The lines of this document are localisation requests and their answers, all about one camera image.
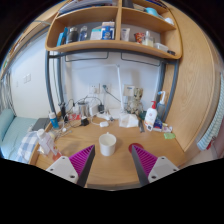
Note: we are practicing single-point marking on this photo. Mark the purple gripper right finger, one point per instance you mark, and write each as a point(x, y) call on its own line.
point(151, 168)

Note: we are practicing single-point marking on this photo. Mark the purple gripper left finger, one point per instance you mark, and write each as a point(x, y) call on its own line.
point(75, 168)

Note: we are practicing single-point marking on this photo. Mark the red round coaster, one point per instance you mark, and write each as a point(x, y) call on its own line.
point(134, 145)

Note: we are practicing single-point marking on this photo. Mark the clear plastic bottle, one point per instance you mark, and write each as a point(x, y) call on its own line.
point(45, 141)

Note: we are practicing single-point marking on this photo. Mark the green sticky note pad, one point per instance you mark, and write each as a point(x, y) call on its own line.
point(169, 135)

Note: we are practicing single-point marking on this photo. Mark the white ceramic mug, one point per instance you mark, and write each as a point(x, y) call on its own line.
point(107, 144)

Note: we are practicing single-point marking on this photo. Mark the white pump lotion bottle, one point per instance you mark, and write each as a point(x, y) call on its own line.
point(150, 117)

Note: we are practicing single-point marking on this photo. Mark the blue capped bottle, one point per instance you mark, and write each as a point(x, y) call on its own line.
point(53, 119)

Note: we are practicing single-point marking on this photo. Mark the white power adapter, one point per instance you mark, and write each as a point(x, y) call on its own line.
point(104, 124)

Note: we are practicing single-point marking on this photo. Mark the white tissue pack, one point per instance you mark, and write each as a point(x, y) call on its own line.
point(128, 120)

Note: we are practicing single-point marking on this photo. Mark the plaid cloth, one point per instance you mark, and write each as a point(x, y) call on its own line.
point(26, 147)

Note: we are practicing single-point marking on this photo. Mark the steel cup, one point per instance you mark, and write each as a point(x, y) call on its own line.
point(84, 109)

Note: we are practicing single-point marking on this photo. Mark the grey spray bottle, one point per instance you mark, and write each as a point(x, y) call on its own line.
point(161, 105)

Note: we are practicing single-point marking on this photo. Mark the white desk lamp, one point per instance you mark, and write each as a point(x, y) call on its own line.
point(118, 111)

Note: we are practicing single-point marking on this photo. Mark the groot figurine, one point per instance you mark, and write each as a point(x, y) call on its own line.
point(134, 105)

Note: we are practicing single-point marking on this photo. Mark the bed with teal sheet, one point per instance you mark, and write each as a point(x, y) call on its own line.
point(12, 131)

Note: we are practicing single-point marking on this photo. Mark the clear bottle on shelf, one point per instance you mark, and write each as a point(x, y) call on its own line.
point(148, 40)

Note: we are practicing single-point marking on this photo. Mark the dark jar on shelf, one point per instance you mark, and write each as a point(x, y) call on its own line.
point(72, 35)

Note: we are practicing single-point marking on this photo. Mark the white tube on shelf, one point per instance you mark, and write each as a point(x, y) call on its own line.
point(125, 33)

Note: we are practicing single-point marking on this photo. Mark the blue white box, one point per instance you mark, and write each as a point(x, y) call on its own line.
point(107, 30)

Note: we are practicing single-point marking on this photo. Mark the teal bowl on shelf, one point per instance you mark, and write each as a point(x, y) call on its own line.
point(152, 11)

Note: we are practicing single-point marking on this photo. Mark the wall power socket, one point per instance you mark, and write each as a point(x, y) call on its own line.
point(94, 88)

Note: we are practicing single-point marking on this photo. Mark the wooden wall shelf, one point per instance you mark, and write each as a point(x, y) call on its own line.
point(165, 25)

